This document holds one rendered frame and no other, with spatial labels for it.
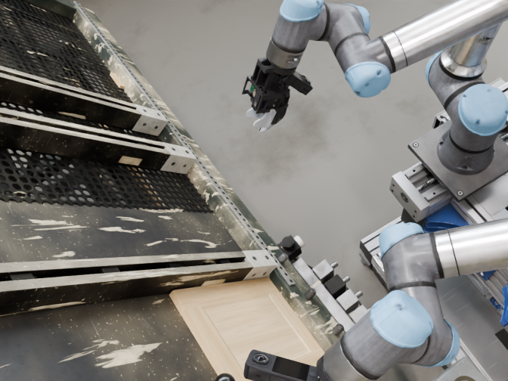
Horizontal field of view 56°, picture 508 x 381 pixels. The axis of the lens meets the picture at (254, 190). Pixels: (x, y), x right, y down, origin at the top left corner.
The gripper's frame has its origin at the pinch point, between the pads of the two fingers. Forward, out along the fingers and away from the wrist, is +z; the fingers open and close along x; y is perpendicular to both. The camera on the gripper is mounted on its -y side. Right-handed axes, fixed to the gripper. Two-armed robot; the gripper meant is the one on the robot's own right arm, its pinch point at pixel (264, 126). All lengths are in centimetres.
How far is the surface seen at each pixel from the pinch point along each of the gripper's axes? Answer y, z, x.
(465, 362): -31, 27, 67
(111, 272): 45, 12, 20
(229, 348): 24, 28, 39
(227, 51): -96, 98, -154
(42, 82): 40, 21, -50
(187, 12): -90, 102, -204
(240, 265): 8.7, 31.5, 19.1
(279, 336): 6, 38, 39
